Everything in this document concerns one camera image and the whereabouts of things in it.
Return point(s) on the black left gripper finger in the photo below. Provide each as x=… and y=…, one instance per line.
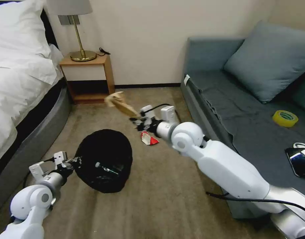
x=75, y=159
x=73, y=167

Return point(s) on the yellow tape roll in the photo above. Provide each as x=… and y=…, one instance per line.
x=285, y=119

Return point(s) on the brown paper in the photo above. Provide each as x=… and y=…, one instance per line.
x=118, y=103

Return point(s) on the dark grey sofa cover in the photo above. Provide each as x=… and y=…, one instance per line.
x=242, y=112

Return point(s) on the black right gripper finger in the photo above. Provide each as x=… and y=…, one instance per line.
x=135, y=118
x=138, y=127

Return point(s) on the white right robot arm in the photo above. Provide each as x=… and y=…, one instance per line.
x=229, y=161

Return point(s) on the black headboard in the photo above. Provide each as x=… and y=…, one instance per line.
x=49, y=27

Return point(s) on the grey bed base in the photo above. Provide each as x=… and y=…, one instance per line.
x=38, y=129

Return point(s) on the black round trash bin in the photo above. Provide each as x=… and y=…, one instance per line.
x=105, y=147

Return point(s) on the large blue-grey cushion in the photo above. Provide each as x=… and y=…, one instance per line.
x=267, y=59

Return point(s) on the blue-grey sofa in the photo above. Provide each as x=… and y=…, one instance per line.
x=204, y=54

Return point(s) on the white duvet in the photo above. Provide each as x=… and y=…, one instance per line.
x=20, y=94

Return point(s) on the grey wall switch panel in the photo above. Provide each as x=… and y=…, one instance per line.
x=65, y=20

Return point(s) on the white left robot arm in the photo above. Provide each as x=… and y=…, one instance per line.
x=30, y=199

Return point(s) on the small bottle with white cap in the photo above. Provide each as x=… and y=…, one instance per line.
x=106, y=168

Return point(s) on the white pillow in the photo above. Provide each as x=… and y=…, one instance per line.
x=15, y=30

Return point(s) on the dark teal cushion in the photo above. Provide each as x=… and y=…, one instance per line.
x=304, y=95

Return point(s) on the wooden nightstand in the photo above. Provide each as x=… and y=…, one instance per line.
x=80, y=72

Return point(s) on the red and white carton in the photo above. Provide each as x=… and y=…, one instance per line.
x=148, y=140

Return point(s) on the black smartphone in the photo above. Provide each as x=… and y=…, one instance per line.
x=298, y=161

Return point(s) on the white sofa tag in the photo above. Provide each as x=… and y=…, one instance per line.
x=187, y=79

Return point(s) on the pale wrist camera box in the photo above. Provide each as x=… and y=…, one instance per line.
x=147, y=112
x=60, y=156

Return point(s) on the brass table lamp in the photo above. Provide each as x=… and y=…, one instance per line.
x=83, y=56

